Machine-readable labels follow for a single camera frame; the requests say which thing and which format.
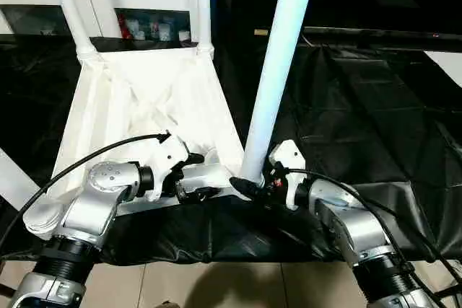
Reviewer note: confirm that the white plastic table top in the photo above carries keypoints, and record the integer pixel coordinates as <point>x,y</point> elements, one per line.
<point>108,106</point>

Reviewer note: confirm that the white plastic table leg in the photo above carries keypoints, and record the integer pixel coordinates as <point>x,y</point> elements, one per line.
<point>204,8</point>
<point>274,70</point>
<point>70,8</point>
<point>14,181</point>

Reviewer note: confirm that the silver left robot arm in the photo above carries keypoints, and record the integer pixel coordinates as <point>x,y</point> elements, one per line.
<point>94,210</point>

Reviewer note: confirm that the black glossy mat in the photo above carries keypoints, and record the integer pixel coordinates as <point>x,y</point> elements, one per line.
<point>361,124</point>

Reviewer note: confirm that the grey robot torso front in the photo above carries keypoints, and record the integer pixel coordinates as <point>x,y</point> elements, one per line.
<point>166,304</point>

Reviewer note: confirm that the small yellow label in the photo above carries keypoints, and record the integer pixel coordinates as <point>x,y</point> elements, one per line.
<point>260,31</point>

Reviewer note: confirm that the small red box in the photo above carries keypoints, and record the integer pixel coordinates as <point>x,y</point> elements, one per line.
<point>123,26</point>

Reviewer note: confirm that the white sideboard with glass doors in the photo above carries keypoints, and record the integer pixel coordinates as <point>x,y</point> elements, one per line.
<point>97,1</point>

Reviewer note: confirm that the black floor rod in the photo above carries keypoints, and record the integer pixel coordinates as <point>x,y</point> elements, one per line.
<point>445,290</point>

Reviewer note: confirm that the flat white board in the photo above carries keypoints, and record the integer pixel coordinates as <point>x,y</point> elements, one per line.
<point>451,68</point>

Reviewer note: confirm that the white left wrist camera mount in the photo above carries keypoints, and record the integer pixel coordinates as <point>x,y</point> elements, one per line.
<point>169,153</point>

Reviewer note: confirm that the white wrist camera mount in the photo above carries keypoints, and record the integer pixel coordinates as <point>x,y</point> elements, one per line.
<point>169,153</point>
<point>288,153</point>

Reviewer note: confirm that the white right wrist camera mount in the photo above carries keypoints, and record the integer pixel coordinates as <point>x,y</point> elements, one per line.
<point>288,153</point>

